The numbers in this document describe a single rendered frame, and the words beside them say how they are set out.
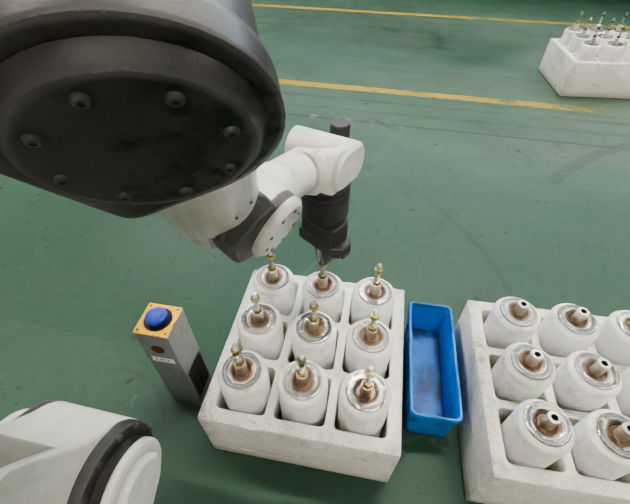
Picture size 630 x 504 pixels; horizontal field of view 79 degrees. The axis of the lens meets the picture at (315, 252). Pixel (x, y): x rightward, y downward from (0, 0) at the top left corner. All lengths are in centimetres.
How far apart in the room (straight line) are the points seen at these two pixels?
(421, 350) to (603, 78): 202
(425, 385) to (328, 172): 67
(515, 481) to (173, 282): 101
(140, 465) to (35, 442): 12
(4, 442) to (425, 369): 86
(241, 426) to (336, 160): 53
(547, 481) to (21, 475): 76
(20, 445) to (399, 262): 106
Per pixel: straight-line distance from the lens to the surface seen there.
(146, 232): 149
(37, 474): 49
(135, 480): 55
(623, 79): 279
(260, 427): 80
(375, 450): 79
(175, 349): 82
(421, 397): 104
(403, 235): 139
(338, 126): 67
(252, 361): 78
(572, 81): 267
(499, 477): 84
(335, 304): 88
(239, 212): 33
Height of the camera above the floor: 93
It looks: 46 degrees down
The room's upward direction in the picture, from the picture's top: straight up
